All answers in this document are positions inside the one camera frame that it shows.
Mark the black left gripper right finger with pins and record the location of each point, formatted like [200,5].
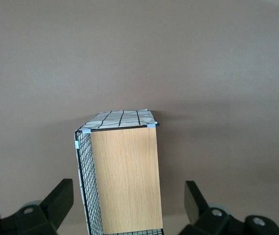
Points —
[194,203]

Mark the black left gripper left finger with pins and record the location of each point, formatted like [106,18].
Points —
[56,203]

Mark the light wooden step shelf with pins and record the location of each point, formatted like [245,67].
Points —
[127,181]

